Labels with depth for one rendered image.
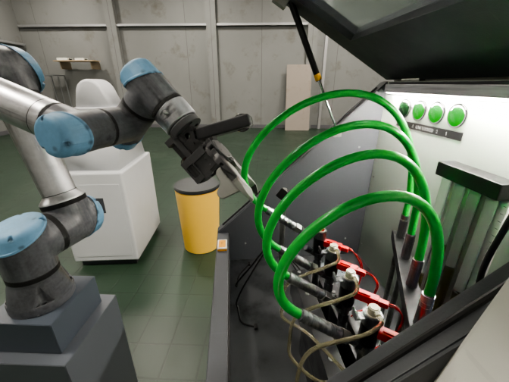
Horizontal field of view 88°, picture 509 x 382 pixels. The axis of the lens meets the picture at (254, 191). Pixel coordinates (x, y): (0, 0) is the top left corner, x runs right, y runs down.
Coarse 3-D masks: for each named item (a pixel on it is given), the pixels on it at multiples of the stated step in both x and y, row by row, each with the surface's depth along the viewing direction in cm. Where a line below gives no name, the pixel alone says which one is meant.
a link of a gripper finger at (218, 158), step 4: (212, 152) 50; (216, 152) 50; (216, 156) 50; (220, 156) 50; (216, 160) 50; (220, 160) 50; (224, 160) 50; (220, 164) 50; (224, 164) 49; (228, 164) 50; (224, 168) 50; (228, 168) 50; (228, 172) 50; (232, 172) 50; (228, 176) 50; (232, 176) 50; (236, 176) 50; (232, 180) 50
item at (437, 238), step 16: (384, 192) 31; (400, 192) 31; (336, 208) 31; (352, 208) 31; (432, 208) 32; (320, 224) 32; (432, 224) 33; (304, 240) 32; (432, 240) 35; (288, 256) 33; (432, 256) 36; (432, 272) 36; (432, 288) 37; (288, 304) 36; (432, 304) 38; (304, 320) 37; (320, 320) 38; (416, 320) 40; (336, 336) 39
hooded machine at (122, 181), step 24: (72, 168) 197; (96, 168) 198; (120, 168) 201; (144, 168) 240; (96, 192) 198; (120, 192) 200; (144, 192) 239; (120, 216) 207; (144, 216) 238; (96, 240) 214; (120, 240) 215; (144, 240) 236; (96, 264) 227
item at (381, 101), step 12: (312, 96) 50; (324, 96) 49; (336, 96) 50; (348, 96) 50; (360, 96) 50; (372, 96) 50; (288, 108) 50; (300, 108) 50; (396, 108) 52; (276, 120) 50; (396, 120) 53; (264, 132) 51; (408, 132) 53; (252, 144) 52; (408, 156) 56; (408, 180) 58; (408, 192) 59; (408, 216) 61
